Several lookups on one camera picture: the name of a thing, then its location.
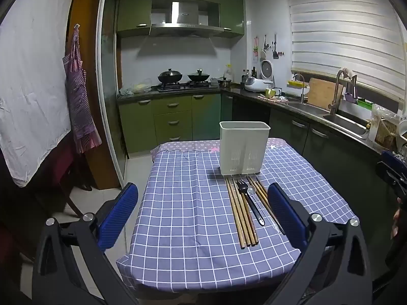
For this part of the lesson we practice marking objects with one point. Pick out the small steel pot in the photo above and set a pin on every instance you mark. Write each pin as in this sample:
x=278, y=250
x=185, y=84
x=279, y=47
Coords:
x=225, y=83

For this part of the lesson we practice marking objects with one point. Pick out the white rice cooker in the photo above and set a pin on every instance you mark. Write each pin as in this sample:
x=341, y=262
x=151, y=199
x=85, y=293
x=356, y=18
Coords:
x=256, y=85

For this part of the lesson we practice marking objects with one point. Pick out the wooden cutting board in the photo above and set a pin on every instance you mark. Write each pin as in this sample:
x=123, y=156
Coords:
x=322, y=95

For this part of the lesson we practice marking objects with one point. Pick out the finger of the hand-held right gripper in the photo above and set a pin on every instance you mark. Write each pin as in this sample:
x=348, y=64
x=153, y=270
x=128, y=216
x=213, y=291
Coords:
x=392, y=160

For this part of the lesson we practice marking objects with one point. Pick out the green plastic tray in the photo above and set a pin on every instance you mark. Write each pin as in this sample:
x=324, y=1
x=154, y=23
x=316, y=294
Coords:
x=365, y=103

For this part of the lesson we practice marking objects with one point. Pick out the black plastic fork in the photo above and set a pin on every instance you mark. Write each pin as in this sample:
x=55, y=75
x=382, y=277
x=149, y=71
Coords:
x=252, y=205

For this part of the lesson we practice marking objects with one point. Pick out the clear plastic spoon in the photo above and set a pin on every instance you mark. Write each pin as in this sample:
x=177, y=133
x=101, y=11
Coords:
x=251, y=192

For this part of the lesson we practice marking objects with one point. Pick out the white mug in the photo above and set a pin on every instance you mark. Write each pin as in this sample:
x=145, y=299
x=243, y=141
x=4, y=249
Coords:
x=278, y=91

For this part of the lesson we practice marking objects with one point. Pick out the steel range hood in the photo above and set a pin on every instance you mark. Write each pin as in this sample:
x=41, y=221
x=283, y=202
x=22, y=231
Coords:
x=184, y=9

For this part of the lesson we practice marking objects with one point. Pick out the white hanging ladle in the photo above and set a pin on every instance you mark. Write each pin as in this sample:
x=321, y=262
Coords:
x=264, y=50

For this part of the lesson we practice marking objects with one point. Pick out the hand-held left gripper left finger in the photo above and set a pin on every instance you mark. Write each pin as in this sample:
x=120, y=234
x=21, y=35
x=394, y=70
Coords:
x=119, y=219

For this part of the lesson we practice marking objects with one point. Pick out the purple cup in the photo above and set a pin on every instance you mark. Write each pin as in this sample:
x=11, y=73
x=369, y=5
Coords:
x=351, y=97

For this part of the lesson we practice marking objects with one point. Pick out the gas stove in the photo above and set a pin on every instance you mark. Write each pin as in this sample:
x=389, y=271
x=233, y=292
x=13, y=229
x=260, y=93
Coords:
x=184, y=85

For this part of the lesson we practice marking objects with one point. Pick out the green wall cabinets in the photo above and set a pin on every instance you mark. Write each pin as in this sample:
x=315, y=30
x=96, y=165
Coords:
x=133, y=9

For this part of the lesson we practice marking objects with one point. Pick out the white window blind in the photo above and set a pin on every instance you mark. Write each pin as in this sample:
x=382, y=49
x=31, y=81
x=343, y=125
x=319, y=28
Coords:
x=343, y=31

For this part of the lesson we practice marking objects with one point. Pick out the wooden door frame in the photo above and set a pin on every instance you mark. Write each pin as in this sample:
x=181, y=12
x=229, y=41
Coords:
x=93, y=70

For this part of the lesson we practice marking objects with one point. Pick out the green cup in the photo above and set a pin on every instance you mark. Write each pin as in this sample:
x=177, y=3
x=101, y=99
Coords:
x=270, y=93

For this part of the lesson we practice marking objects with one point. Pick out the black wok with lid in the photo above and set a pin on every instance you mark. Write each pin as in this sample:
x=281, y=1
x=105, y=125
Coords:
x=170, y=77

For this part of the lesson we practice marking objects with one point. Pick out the blue checked tablecloth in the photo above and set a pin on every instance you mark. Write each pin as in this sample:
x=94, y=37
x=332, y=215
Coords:
x=190, y=213

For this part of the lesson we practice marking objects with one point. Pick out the dark kitchen countertop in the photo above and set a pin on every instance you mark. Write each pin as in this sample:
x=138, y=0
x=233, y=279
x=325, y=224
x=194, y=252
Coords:
x=237, y=91

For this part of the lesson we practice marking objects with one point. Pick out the white round kitchen appliance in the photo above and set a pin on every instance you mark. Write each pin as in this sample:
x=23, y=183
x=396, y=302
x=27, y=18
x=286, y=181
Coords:
x=267, y=70

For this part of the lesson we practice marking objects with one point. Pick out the glass sliding door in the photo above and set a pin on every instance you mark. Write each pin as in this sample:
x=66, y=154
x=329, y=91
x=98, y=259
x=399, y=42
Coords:
x=111, y=70

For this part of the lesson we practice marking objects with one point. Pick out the large crinkled plastic bag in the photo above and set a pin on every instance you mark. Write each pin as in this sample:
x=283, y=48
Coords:
x=383, y=127

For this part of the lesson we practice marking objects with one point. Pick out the white utensil holder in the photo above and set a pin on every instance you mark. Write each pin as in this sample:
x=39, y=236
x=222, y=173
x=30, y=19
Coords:
x=244, y=146

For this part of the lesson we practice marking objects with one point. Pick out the bunch of wooden chopsticks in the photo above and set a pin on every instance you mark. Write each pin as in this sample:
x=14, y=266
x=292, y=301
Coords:
x=241, y=222

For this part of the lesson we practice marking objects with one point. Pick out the yellow sink rack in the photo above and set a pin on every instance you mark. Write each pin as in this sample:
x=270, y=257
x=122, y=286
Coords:
x=297, y=84

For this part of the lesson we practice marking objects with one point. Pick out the white plastic bottle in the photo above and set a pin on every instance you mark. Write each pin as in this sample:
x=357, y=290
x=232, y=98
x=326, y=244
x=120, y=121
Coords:
x=228, y=71

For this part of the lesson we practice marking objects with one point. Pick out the purple checked apron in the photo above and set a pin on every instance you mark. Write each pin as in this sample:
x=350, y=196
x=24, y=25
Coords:
x=79, y=108

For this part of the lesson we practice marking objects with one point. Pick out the dark green base cabinets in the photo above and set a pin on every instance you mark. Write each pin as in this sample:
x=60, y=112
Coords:
x=318, y=146

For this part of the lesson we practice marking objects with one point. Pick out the pink hanging kitchen tool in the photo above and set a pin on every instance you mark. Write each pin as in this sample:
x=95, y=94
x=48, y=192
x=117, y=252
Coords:
x=256, y=49

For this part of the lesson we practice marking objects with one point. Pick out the person's right hand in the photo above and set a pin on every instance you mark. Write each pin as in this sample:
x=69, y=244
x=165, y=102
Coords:
x=396, y=225

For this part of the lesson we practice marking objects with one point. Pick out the steel sink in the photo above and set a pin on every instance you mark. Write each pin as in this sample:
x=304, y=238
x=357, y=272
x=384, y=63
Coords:
x=343, y=120

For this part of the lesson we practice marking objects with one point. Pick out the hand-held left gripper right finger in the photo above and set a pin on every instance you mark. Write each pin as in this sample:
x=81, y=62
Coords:
x=283, y=213

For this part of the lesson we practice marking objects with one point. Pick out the tall steel faucet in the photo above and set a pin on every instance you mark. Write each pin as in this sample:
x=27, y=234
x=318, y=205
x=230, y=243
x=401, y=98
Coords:
x=335, y=95

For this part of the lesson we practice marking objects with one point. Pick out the pink dish cloth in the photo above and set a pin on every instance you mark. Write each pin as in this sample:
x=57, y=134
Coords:
x=273, y=99

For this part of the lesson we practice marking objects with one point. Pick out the black hanging spatula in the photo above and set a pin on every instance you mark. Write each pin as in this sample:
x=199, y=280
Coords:
x=275, y=54

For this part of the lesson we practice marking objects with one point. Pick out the dark glass bottle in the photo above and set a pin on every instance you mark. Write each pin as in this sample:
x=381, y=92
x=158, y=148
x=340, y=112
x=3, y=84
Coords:
x=253, y=72

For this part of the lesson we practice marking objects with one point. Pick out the small steel faucet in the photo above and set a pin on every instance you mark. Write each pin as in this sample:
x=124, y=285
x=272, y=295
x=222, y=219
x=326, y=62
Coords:
x=302, y=92

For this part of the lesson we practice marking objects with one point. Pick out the white hanging sheet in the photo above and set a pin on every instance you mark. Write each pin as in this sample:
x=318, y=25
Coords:
x=31, y=85

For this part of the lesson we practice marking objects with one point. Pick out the clear plastic bag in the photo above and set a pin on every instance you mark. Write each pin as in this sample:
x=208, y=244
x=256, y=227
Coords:
x=138, y=88

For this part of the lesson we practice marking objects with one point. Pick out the dark red chair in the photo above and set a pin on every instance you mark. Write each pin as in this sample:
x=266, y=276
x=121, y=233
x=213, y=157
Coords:
x=63, y=165

